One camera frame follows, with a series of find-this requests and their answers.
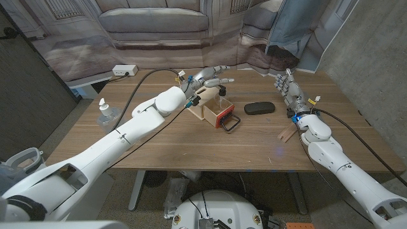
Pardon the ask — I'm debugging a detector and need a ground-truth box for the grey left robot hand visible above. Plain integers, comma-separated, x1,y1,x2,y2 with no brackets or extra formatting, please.
181,65,235,99

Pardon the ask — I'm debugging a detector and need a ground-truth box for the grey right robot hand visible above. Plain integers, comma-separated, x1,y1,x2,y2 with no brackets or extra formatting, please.
274,68,312,117

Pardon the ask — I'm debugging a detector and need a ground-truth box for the small clear black-pump dispenser bottle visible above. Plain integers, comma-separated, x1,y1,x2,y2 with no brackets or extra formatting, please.
214,85,230,115

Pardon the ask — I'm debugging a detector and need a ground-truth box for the black glasses case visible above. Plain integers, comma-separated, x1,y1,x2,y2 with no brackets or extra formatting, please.
244,101,276,116

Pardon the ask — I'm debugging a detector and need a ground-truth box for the large clear white-pump dispenser bottle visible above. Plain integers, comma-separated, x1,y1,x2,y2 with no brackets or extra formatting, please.
97,97,123,134

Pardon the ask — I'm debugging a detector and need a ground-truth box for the small wooden block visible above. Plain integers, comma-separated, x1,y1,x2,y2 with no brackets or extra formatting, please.
277,122,300,143

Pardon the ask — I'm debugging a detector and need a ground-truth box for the printed living room backdrop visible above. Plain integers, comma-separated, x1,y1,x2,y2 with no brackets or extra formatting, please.
0,0,362,84

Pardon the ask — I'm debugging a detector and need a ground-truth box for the white power strip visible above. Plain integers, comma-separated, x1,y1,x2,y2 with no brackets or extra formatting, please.
112,64,139,76

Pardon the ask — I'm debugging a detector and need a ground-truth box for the grey metal table leg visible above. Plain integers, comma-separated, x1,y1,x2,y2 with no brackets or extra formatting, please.
128,170,146,212
287,173,308,216

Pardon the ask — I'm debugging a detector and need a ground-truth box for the black round floor object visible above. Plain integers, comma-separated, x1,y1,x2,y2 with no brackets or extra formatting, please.
142,170,169,188

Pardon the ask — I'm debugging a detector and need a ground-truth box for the white low shelf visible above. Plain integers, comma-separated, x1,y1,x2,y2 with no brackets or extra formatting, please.
68,76,114,100

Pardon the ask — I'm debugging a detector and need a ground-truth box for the clear plastic bag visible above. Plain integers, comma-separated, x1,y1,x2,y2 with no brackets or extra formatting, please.
163,177,190,219

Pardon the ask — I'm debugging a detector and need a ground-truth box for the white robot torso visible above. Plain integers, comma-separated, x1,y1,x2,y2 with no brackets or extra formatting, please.
171,190,264,229

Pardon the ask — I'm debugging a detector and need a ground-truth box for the orange box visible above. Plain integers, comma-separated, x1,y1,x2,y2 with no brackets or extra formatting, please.
286,222,315,229

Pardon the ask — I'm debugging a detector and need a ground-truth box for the grey white plastic bin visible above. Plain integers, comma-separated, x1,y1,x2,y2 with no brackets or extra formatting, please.
4,147,44,174

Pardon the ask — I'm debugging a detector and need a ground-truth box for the person leg in blue jeans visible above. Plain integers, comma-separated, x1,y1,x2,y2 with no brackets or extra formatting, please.
0,163,26,195

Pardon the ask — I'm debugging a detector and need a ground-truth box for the red-front drawer with black handle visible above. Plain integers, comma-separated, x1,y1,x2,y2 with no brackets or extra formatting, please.
202,95,242,133

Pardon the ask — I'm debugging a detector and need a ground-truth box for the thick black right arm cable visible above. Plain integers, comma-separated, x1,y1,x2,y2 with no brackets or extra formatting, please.
313,109,407,188

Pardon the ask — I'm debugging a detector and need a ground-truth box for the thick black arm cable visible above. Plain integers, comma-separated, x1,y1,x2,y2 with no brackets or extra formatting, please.
313,109,407,188
111,68,182,132

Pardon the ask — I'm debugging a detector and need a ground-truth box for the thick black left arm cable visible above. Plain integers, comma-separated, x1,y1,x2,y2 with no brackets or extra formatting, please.
111,68,182,132

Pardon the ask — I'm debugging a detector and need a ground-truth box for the black wall hook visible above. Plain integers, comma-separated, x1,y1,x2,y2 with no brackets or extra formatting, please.
0,27,18,41

